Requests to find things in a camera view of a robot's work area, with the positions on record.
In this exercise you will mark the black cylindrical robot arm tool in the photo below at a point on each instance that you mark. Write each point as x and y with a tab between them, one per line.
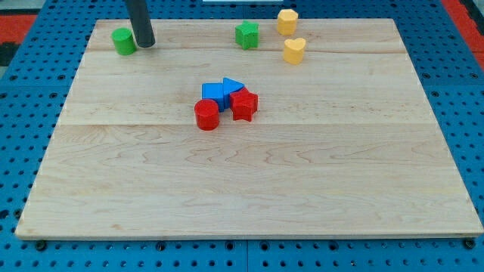
140	21

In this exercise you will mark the red star block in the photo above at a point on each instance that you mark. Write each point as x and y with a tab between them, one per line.
243	104

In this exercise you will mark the green star block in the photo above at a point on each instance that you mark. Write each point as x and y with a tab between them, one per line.
247	35

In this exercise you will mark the light wooden board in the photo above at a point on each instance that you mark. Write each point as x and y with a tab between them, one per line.
344	145

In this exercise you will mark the red cylinder block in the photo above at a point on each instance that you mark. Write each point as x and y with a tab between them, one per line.
206	114

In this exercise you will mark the blue triangle block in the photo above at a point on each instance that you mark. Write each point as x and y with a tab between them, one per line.
229	86

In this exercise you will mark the blue cube block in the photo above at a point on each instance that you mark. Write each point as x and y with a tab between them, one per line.
214	91

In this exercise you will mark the yellow heart block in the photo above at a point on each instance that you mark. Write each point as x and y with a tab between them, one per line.
294	50

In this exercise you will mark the yellow hexagon block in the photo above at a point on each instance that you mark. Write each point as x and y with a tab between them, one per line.
287	22

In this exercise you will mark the green cylinder block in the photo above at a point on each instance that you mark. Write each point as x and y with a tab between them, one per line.
123	41

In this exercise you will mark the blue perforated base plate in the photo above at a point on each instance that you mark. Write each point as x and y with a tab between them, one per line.
36	84

